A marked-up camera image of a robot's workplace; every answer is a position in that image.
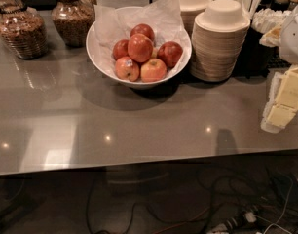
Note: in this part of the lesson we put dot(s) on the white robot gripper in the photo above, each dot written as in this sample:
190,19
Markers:
294,38

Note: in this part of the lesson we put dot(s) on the right dark red apple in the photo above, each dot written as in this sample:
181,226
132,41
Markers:
170,53

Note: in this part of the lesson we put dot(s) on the dark red apple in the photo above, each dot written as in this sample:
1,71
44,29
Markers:
170,53
120,49

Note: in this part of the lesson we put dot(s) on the front right yellowish apple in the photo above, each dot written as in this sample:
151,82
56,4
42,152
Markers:
153,70

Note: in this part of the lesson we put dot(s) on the white paper bowl liner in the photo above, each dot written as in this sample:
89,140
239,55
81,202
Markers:
162,20

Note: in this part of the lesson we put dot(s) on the center red apple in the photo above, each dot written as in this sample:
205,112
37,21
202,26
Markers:
140,47

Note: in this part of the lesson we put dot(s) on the white ceramic bowl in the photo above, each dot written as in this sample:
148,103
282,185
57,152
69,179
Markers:
100,62

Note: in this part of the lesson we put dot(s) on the top red apple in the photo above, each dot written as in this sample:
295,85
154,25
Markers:
144,29

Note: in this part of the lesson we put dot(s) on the front left stickered apple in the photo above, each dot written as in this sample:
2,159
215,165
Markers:
127,69

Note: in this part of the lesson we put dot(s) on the left dark red apple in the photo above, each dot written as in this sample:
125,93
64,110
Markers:
120,49

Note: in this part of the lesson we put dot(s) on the black condiment organizer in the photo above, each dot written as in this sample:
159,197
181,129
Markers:
256,59

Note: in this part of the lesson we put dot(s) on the front stack paper bowls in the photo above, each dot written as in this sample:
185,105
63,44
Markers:
217,39

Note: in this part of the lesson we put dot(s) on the stack paper bowls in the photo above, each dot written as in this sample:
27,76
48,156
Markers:
189,10
217,39

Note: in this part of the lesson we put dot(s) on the dark capped bottle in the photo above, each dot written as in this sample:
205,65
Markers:
280,5

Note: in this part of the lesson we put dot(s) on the power strip on floor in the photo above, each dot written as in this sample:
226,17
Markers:
233,223

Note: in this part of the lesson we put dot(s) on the rear stack paper bowls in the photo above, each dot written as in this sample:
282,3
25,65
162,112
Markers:
189,10

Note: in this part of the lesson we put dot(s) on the middle glass cereal jar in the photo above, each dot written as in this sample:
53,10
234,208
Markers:
72,20

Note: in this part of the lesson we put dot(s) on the left glass cereal jar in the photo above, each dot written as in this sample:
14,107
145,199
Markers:
22,30

